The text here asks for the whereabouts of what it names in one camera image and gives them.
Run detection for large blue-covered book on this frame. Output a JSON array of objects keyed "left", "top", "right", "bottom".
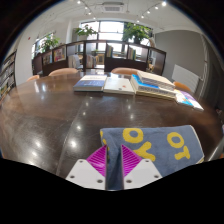
[{"left": 129, "top": 73, "right": 178, "bottom": 101}]

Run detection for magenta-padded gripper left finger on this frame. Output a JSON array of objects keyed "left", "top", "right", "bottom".
[{"left": 65, "top": 144, "right": 109, "bottom": 192}]

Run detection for ceiling spot lights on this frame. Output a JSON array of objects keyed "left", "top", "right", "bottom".
[{"left": 76, "top": 0, "right": 168, "bottom": 19}]

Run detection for grey towel with yellow letters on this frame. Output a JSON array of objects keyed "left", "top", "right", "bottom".
[{"left": 99, "top": 124, "right": 206, "bottom": 192}]

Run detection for white thin book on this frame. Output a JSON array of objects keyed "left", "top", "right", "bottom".
[{"left": 102, "top": 76, "right": 136, "bottom": 96}]

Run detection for ceiling air conditioner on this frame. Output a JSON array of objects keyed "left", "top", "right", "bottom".
[{"left": 100, "top": 1, "right": 125, "bottom": 14}]

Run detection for large potted green plant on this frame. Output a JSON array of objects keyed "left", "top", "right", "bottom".
[{"left": 122, "top": 21, "right": 151, "bottom": 44}]

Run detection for purple and white book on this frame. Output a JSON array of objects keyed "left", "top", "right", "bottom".
[{"left": 181, "top": 89, "right": 205, "bottom": 112}]

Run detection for colourful illustrated book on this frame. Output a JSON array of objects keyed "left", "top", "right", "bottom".
[{"left": 173, "top": 89, "right": 195, "bottom": 108}]

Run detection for large white radiator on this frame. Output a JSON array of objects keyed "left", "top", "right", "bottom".
[{"left": 171, "top": 63, "right": 201, "bottom": 94}]

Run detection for dark blue book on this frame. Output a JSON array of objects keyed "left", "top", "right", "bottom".
[{"left": 72, "top": 74, "right": 108, "bottom": 93}]

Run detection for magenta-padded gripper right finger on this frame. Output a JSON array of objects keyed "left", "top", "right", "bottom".
[{"left": 120, "top": 144, "right": 164, "bottom": 191}]

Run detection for tall wall bookshelf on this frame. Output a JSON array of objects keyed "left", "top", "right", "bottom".
[{"left": 0, "top": 49, "right": 18, "bottom": 101}]

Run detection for thick white book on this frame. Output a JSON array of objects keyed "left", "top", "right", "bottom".
[{"left": 136, "top": 69, "right": 177, "bottom": 92}]

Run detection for curved dark shelf unit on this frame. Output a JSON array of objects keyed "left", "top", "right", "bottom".
[{"left": 32, "top": 39, "right": 167, "bottom": 77}]

